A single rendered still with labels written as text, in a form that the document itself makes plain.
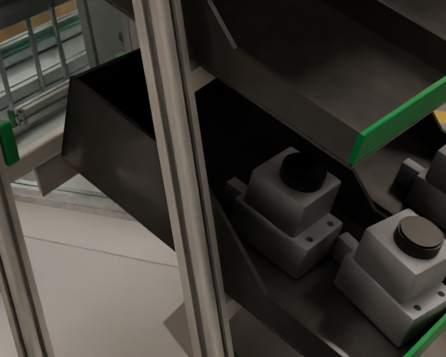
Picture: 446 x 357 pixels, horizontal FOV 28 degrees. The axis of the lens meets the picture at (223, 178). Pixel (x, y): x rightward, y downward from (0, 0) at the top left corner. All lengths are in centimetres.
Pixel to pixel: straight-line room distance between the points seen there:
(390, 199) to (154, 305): 64
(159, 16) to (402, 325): 25
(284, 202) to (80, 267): 89
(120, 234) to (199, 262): 97
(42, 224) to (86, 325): 36
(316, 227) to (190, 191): 12
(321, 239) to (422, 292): 7
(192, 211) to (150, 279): 84
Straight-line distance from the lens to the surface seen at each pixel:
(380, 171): 74
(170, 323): 65
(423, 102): 51
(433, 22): 65
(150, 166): 58
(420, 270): 56
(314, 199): 58
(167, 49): 49
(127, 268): 140
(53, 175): 70
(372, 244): 57
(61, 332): 129
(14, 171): 65
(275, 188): 58
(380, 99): 53
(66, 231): 156
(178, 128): 50
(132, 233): 150
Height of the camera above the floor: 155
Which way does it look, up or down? 25 degrees down
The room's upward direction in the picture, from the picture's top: 8 degrees counter-clockwise
